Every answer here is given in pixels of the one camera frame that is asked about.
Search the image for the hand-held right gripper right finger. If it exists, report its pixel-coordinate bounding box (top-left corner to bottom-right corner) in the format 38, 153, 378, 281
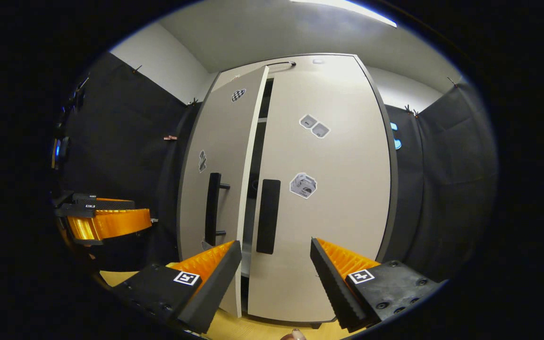
310, 238, 442, 332

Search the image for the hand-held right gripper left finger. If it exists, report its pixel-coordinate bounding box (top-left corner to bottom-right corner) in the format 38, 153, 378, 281
111, 240, 243, 335

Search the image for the white cabinet door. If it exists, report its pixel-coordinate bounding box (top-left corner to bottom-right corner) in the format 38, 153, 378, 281
247, 71, 392, 323
177, 65, 270, 318

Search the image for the black door handle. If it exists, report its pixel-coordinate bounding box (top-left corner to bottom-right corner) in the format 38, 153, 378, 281
256, 179, 281, 255
204, 172, 231, 247

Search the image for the grey white cabinet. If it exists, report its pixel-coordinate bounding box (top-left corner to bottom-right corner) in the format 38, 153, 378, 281
176, 53, 399, 330

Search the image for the black backdrop cloth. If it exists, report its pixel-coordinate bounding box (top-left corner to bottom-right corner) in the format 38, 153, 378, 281
383, 78, 498, 284
57, 51, 202, 272

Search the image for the long ceiling light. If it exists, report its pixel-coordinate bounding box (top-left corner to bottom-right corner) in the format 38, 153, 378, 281
291, 0, 398, 28

